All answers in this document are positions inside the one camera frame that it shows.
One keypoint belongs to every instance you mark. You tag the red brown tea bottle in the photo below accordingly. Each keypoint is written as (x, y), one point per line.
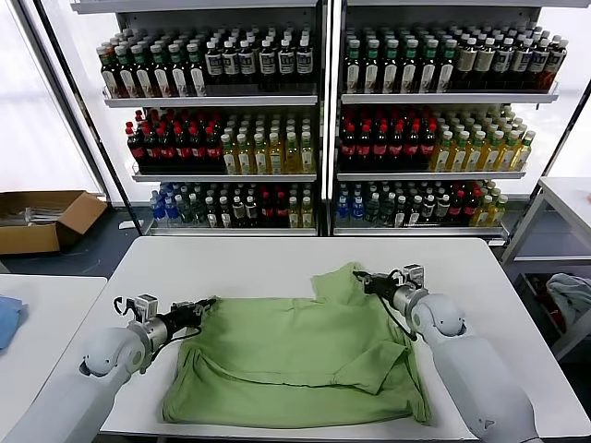
(555, 62)

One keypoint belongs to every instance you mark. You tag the grey blue cloth pile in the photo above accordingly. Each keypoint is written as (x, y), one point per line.
(570, 295)

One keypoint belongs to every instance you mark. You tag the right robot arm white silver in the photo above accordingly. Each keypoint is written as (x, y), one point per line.
(461, 360)

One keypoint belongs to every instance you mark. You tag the white metal frame side table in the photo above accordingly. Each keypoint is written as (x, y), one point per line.
(570, 191)

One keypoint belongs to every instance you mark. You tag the white paper scrap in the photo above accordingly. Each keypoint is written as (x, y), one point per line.
(125, 225)

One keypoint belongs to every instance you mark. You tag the black window frame post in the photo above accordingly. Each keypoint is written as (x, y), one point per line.
(565, 143)
(80, 92)

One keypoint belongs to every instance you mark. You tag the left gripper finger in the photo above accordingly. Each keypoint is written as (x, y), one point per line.
(207, 303)
(206, 310)

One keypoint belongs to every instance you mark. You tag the small red label cola bottle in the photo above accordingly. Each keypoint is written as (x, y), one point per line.
(268, 211)
(281, 211)
(471, 207)
(457, 207)

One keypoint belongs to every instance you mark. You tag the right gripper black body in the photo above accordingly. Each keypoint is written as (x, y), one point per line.
(379, 286)

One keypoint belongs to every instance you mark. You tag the small yellow drink bottle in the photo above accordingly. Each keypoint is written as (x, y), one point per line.
(498, 210)
(307, 214)
(485, 211)
(294, 214)

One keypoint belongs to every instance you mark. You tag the clear green drink bottle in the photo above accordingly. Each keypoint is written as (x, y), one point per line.
(185, 211)
(387, 210)
(373, 210)
(199, 211)

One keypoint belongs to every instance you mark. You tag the green cap brown tea bottle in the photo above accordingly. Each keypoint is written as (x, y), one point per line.
(147, 83)
(370, 74)
(389, 74)
(181, 82)
(427, 74)
(129, 83)
(408, 74)
(353, 74)
(112, 83)
(164, 82)
(199, 81)
(444, 74)

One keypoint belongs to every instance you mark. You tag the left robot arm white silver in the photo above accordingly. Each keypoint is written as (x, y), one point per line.
(106, 355)

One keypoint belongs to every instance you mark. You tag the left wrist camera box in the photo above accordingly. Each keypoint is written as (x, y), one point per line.
(147, 304)

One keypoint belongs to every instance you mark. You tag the grey metal shelf rack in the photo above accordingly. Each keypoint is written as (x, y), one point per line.
(217, 101)
(443, 98)

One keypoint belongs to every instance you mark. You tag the black cap labelled dark bottle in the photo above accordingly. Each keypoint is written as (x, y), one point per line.
(429, 207)
(251, 211)
(443, 207)
(238, 211)

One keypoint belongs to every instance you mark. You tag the blue folded cloth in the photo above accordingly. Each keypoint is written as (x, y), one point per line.
(9, 318)

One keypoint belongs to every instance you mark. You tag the green printed T-shirt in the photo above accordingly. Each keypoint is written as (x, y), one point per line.
(286, 350)

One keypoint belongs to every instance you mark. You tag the white cap black drink bottle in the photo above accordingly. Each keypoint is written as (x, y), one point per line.
(415, 210)
(401, 210)
(225, 214)
(212, 214)

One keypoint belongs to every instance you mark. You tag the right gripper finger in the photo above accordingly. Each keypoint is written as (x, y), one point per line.
(361, 274)
(361, 280)

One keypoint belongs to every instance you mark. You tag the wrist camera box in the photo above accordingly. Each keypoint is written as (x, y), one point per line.
(147, 304)
(413, 274)

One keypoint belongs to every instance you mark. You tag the blue label dark bottle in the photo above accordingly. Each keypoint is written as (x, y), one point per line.
(538, 62)

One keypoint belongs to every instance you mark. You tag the grey window frame post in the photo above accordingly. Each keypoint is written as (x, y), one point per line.
(59, 92)

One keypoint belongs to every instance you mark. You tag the brown cardboard box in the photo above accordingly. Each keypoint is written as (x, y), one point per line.
(27, 240)

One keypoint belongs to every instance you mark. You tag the white cap dark drink bottle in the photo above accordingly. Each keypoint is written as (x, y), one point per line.
(285, 63)
(304, 63)
(267, 63)
(502, 62)
(248, 64)
(213, 64)
(231, 64)
(520, 62)

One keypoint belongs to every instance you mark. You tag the beige label dark bottle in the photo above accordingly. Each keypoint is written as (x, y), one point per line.
(483, 62)
(466, 62)

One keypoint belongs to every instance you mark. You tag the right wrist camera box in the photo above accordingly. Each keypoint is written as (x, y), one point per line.
(413, 274)

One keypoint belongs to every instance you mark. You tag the blue water bottle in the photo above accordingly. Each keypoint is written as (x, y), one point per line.
(172, 211)
(358, 210)
(343, 210)
(158, 211)

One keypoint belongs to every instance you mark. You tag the dark bin with red items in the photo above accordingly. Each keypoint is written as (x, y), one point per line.
(540, 300)

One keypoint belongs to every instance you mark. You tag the clear plastic packs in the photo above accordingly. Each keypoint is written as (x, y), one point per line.
(32, 217)

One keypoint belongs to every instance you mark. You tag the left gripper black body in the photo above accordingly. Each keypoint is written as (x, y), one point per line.
(182, 315)

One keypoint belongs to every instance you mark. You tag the green cap yellow drink bottle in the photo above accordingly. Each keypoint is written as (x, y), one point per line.
(507, 159)
(490, 159)
(276, 159)
(229, 159)
(442, 159)
(245, 159)
(474, 159)
(261, 159)
(522, 158)
(306, 159)
(458, 159)
(292, 159)

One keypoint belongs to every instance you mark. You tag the red cap cola bottle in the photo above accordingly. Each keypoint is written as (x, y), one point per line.
(213, 151)
(379, 150)
(363, 150)
(136, 152)
(411, 150)
(395, 150)
(183, 151)
(152, 152)
(347, 150)
(198, 151)
(427, 150)
(167, 152)

